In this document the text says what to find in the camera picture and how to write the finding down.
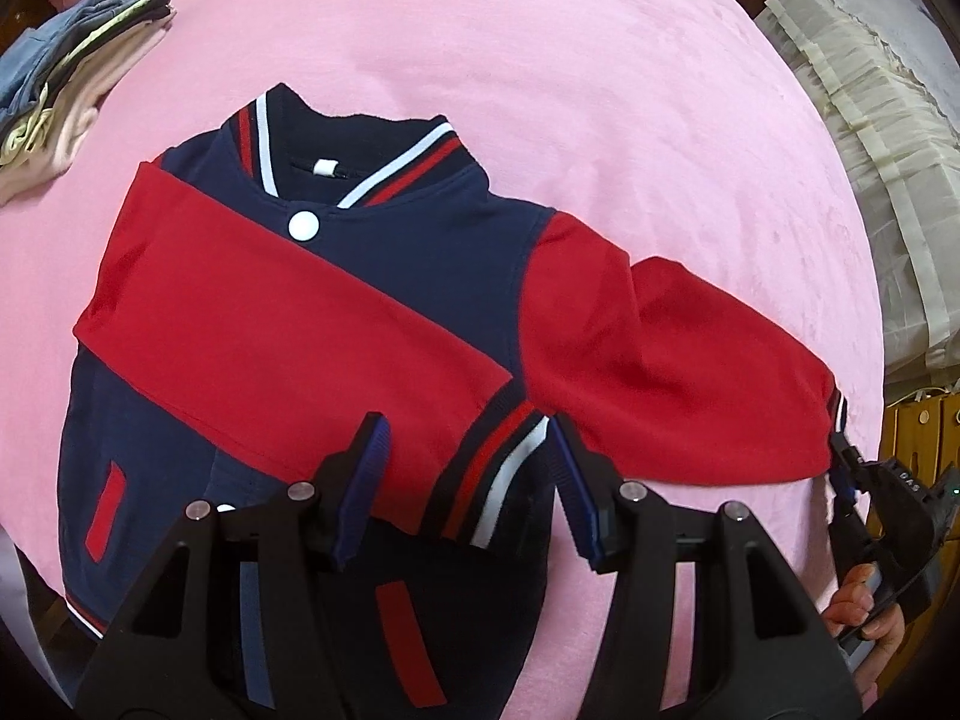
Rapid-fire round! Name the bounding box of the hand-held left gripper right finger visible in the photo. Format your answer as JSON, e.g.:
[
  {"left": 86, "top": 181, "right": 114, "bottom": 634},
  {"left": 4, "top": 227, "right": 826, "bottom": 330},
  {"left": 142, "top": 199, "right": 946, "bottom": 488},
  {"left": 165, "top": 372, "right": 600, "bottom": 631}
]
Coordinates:
[{"left": 547, "top": 412, "right": 860, "bottom": 720}]

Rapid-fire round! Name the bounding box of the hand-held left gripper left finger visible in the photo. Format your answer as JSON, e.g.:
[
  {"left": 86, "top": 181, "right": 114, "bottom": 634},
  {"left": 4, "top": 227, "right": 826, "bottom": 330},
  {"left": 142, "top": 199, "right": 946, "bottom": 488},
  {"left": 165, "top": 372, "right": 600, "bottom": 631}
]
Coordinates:
[{"left": 75, "top": 411, "right": 392, "bottom": 720}]

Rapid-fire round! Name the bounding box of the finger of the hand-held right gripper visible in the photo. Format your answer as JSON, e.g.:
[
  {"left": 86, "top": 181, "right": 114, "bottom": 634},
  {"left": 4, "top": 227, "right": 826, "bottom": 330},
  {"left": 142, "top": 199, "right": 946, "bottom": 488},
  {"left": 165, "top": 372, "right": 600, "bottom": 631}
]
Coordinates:
[{"left": 827, "top": 427, "right": 867, "bottom": 590}]

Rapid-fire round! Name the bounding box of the red and navy varsity jacket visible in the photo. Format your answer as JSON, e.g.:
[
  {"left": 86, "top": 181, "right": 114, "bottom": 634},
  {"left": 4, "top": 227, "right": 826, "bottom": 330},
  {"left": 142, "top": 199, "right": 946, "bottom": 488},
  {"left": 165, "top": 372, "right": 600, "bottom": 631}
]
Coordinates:
[{"left": 58, "top": 82, "right": 850, "bottom": 720}]

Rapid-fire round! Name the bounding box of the pile of folded clothes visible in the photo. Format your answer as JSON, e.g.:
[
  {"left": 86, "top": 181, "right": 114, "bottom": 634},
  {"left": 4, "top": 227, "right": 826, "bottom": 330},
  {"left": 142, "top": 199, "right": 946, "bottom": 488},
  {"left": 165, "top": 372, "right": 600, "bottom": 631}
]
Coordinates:
[{"left": 0, "top": 6, "right": 177, "bottom": 205}]

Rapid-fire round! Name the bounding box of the person's right hand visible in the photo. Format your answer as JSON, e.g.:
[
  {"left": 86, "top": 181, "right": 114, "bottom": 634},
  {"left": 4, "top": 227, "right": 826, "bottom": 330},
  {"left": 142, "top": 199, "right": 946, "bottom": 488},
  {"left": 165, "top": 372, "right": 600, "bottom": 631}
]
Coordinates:
[{"left": 821, "top": 561, "right": 910, "bottom": 715}]

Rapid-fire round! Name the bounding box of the cream ruffled bed cover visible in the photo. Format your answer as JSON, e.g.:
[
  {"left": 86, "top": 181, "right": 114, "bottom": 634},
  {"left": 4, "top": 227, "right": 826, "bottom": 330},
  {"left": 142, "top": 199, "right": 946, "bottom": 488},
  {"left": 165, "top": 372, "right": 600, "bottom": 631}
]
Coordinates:
[{"left": 752, "top": 0, "right": 960, "bottom": 391}]

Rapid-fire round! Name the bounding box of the pink fleece blanket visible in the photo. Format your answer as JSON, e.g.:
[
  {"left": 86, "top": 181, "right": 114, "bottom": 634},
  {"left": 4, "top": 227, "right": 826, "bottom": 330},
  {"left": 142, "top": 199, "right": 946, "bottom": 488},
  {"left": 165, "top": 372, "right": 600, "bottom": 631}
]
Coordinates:
[{"left": 0, "top": 0, "right": 890, "bottom": 720}]

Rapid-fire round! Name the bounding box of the pale yellow folded garment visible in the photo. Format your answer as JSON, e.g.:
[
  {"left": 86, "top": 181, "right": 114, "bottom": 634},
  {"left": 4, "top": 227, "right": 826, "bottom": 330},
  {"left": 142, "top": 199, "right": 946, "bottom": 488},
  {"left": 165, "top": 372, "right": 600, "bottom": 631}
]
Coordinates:
[{"left": 0, "top": 11, "right": 143, "bottom": 170}]

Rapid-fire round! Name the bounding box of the blue denim garment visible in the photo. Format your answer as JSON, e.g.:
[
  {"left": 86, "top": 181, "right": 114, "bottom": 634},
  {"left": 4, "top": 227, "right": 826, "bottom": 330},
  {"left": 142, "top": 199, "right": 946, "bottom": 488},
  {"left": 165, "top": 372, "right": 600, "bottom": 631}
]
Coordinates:
[{"left": 0, "top": 0, "right": 143, "bottom": 128}]

